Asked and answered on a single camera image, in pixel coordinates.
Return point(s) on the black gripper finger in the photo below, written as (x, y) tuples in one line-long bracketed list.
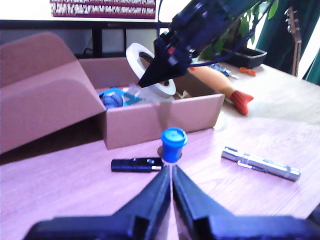
[(190, 200), (165, 67), (155, 200)]

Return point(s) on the white tape roll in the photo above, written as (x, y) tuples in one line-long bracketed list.
[(133, 57)]

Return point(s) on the brown cardboard box with lid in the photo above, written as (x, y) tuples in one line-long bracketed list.
[(150, 120)]

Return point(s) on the clear plastic wrap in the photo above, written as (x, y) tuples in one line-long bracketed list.
[(147, 96)]

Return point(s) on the orange fish plush toy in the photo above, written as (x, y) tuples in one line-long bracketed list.
[(215, 80)]

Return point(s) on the small blue lidded cup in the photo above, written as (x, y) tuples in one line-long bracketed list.
[(172, 147)]

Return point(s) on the blue and white small tool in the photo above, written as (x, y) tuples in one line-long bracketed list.
[(225, 71)]

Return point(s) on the blue round object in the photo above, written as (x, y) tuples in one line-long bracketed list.
[(111, 100)]

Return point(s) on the black monitor stand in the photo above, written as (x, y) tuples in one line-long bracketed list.
[(97, 42)]

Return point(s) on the silver metal flashlight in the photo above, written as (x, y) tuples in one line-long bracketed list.
[(262, 165)]

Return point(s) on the black plant tray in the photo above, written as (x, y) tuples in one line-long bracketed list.
[(250, 58)]

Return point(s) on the green leafy plant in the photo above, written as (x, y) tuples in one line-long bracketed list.
[(243, 25)]

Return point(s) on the Huawei monitor with bright screen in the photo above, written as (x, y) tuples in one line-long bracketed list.
[(75, 24)]

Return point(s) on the green curtain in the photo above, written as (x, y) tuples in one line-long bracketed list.
[(275, 45)]

